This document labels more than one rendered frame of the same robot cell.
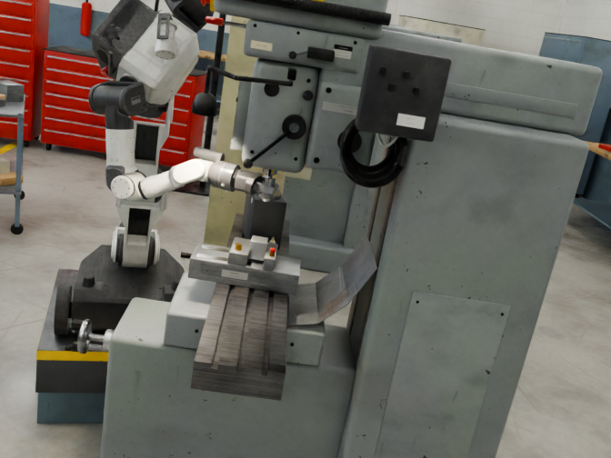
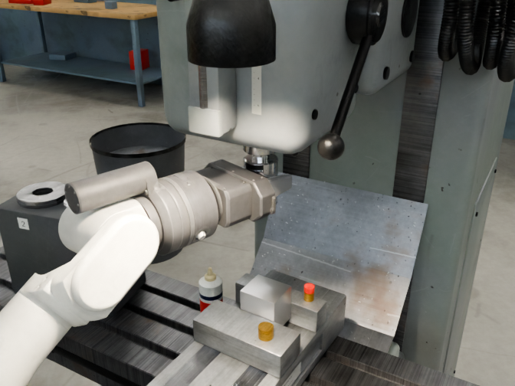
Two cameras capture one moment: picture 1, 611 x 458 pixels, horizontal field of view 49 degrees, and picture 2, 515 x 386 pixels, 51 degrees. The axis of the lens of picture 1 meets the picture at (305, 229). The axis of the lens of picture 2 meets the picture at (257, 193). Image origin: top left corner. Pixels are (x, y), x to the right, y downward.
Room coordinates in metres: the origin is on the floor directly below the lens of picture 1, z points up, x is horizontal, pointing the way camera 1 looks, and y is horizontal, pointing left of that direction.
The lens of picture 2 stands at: (1.66, 0.71, 1.54)
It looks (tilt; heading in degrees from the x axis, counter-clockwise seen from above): 25 degrees down; 303
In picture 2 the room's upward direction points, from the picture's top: straight up
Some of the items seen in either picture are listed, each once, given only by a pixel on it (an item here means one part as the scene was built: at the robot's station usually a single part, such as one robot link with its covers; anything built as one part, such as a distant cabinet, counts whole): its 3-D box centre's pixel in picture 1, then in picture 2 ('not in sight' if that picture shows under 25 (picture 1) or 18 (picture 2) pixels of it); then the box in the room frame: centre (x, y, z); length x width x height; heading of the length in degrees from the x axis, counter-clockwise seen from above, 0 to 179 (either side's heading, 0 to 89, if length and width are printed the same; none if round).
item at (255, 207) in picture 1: (263, 214); (73, 243); (2.43, 0.17, 1.02); 0.22 x 0.12 x 0.20; 15
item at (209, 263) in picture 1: (246, 262); (255, 345); (2.02, 0.17, 0.97); 0.35 x 0.15 x 0.11; 92
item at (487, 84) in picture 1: (453, 76); not in sight; (2.07, -0.36, 1.66); 0.80 x 0.23 x 0.20; 94
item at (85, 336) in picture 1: (95, 337); not in sight; (2.00, 0.64, 0.62); 0.16 x 0.12 x 0.12; 94
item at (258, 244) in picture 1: (258, 247); (265, 304); (2.02, 0.14, 1.03); 0.06 x 0.05 x 0.06; 2
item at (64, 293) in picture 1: (63, 309); not in sight; (2.37, 0.90, 0.50); 0.20 x 0.05 x 0.20; 17
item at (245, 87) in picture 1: (241, 114); (210, 34); (2.02, 0.25, 1.45); 0.04 x 0.04 x 0.21; 4
